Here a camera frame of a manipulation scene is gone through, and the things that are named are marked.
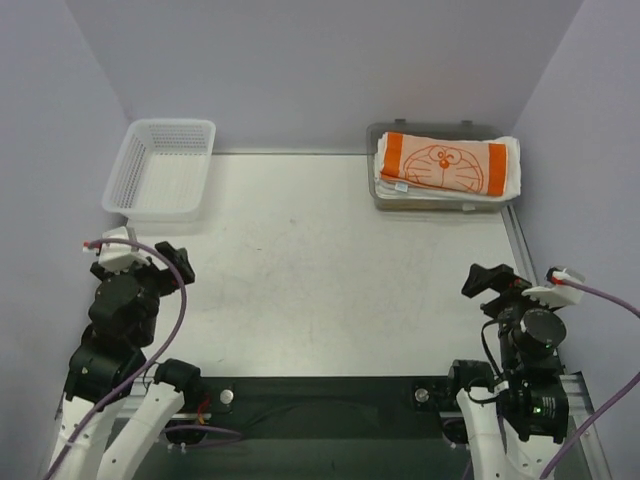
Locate orange cloth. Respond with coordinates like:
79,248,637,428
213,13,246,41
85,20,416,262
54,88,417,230
374,132,516,198

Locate white towels pile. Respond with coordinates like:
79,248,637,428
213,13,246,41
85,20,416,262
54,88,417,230
370,132,521,205

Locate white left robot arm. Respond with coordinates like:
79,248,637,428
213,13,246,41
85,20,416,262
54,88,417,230
45,238,202,479

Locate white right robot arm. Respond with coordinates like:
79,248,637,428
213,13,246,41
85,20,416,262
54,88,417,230
449,264,581,479

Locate white plastic mesh basket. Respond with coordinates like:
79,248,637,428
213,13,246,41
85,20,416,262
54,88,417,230
101,118,216,222

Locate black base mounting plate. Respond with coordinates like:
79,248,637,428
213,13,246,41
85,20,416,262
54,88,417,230
164,374,501,441

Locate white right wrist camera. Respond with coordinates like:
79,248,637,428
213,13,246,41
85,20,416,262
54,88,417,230
522,266,585,310

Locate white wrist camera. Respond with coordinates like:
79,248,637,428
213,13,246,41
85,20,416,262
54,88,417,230
83,226,151,273
522,266,585,310

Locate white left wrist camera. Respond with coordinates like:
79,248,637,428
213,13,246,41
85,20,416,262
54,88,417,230
83,226,151,273

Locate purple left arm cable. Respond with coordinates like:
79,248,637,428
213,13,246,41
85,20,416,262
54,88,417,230
44,238,244,480

